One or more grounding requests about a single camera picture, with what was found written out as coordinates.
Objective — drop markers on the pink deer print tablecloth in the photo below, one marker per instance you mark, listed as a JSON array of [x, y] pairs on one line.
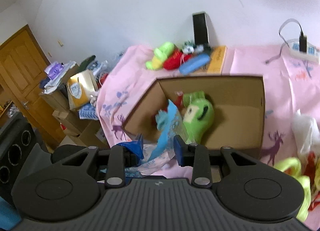
[[290, 85]]

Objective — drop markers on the red plush item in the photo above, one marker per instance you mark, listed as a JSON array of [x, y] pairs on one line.
[[179, 100]]

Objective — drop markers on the brown cardboard box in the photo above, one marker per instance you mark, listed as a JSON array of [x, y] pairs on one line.
[[238, 101]]

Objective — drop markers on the green yellow plush toy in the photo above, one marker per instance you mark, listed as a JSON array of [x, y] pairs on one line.
[[160, 55]]

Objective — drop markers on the small panda plush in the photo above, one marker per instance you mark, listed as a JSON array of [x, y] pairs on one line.
[[190, 47]]

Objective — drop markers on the black charger plug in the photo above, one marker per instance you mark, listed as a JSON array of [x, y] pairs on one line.
[[303, 43]]

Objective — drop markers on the yellow book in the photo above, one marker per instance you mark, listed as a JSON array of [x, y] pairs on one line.
[[217, 58]]

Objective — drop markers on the white plush toy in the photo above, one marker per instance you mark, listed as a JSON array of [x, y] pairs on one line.
[[306, 132]]

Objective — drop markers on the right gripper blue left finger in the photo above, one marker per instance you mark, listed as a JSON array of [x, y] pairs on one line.
[[133, 151]]

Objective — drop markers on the black speaker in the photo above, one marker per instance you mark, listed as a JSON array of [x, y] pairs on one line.
[[17, 141]]

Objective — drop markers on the green avocado plush toy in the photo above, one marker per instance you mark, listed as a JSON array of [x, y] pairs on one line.
[[198, 117]]

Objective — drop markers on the yellow paper bag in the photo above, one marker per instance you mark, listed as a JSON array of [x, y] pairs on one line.
[[80, 88]]

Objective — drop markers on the teal bath mesh sponge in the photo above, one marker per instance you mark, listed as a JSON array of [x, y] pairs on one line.
[[161, 119]]

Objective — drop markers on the blue glasses case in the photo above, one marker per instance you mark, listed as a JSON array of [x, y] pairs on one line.
[[194, 64]]

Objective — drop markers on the purple white paper pile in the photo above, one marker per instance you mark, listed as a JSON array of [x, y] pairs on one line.
[[58, 74]]

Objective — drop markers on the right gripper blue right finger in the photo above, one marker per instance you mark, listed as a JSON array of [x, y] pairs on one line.
[[183, 152]]

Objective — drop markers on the blue snowflake plastic package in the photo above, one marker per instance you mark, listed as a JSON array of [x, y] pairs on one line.
[[157, 155]]

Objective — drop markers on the wooden door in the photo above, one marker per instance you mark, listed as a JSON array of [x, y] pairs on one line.
[[22, 69]]

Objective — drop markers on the blue patterned cloth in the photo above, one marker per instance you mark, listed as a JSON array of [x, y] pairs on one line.
[[88, 112]]

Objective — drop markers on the red plush toy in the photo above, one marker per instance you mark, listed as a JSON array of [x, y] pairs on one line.
[[176, 60]]

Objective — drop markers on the white power strip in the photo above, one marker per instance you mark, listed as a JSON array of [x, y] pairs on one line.
[[311, 54]]

